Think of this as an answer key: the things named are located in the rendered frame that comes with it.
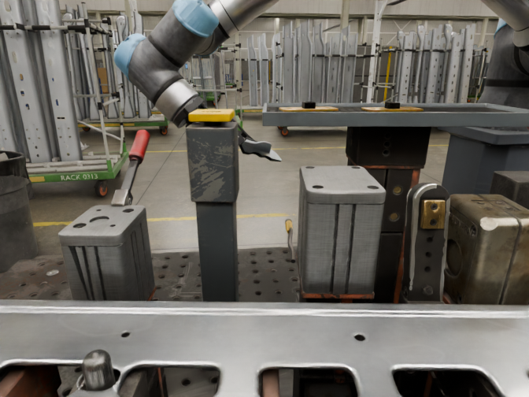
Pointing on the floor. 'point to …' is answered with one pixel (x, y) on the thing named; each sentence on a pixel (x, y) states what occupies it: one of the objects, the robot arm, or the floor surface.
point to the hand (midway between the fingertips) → (257, 187)
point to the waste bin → (15, 211)
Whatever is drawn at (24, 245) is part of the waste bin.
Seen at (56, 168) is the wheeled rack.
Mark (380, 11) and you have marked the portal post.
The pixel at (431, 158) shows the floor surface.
